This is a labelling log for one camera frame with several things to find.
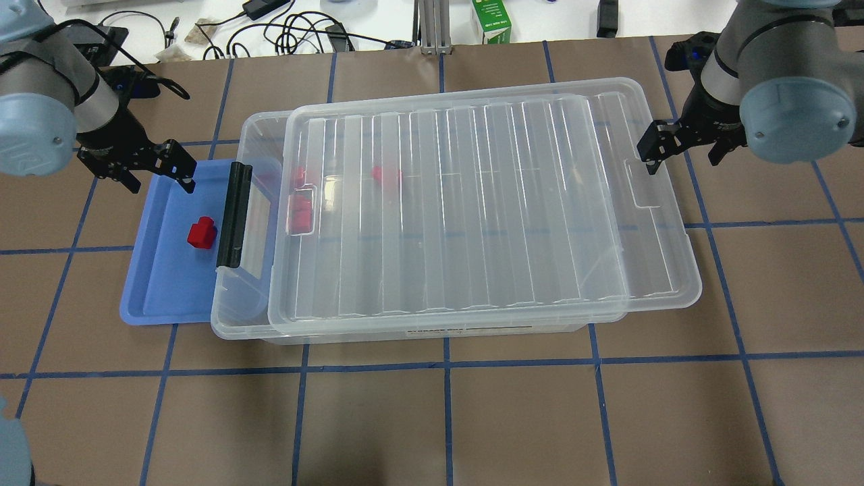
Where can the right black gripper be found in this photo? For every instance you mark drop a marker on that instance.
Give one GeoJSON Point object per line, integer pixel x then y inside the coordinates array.
{"type": "Point", "coordinates": [707, 115]}

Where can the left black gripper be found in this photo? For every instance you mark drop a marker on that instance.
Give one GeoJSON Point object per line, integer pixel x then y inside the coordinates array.
{"type": "Point", "coordinates": [110, 140]}

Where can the red block from tray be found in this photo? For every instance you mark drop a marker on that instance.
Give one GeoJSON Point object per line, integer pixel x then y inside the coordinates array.
{"type": "Point", "coordinates": [202, 234]}

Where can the clear plastic box lid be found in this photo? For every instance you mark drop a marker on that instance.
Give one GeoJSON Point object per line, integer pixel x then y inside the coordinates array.
{"type": "Point", "coordinates": [658, 258]}

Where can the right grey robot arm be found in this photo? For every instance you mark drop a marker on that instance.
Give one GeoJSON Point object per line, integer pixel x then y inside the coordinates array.
{"type": "Point", "coordinates": [774, 80]}

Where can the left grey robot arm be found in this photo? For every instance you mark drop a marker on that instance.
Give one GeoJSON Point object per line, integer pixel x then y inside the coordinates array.
{"type": "Point", "coordinates": [55, 105]}

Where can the clear plastic storage box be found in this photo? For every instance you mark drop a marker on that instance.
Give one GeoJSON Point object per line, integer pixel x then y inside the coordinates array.
{"type": "Point", "coordinates": [418, 224]}

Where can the blue plastic tray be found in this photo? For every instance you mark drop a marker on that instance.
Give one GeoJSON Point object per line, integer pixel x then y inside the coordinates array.
{"type": "Point", "coordinates": [171, 282]}

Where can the black device on table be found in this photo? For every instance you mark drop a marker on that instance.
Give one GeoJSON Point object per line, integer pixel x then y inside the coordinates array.
{"type": "Point", "coordinates": [607, 19]}

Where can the black power adapter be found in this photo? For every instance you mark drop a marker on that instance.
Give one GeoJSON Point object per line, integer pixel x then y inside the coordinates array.
{"type": "Point", "coordinates": [257, 9]}

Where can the green white carton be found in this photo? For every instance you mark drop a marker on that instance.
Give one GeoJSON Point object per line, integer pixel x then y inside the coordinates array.
{"type": "Point", "coordinates": [492, 22]}

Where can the aluminium frame post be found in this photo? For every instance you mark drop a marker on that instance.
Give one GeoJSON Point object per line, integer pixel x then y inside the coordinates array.
{"type": "Point", "coordinates": [431, 25]}

